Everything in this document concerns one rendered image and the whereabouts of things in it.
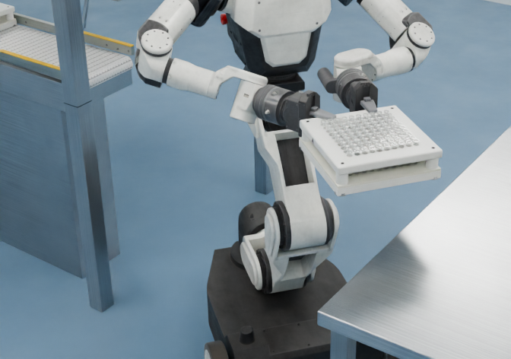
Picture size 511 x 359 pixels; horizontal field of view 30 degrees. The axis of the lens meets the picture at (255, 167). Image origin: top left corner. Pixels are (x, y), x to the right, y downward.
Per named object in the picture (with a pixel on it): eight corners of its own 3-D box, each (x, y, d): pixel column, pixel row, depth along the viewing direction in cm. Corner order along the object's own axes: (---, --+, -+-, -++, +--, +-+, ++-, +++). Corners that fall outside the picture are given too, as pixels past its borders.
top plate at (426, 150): (442, 157, 208) (443, 149, 207) (338, 176, 202) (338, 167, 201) (395, 112, 229) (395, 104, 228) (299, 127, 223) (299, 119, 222)
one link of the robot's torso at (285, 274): (243, 260, 308) (265, 196, 266) (303, 250, 313) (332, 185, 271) (254, 306, 302) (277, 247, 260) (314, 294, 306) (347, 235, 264)
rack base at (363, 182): (440, 177, 211) (441, 168, 210) (337, 196, 204) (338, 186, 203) (394, 130, 231) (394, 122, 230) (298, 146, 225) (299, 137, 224)
